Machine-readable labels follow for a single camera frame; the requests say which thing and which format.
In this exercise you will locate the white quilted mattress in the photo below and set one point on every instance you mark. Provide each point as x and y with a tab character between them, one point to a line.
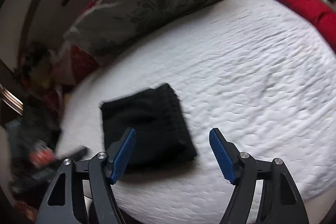
236	69

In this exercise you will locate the black pants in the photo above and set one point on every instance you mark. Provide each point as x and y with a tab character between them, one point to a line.
149	121

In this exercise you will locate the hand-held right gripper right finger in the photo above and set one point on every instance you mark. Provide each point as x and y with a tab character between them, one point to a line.
223	155

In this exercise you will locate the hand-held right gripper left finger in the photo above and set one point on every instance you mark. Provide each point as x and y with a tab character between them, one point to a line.
122	155

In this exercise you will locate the orange packet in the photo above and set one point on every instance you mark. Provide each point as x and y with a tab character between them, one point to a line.
42	157

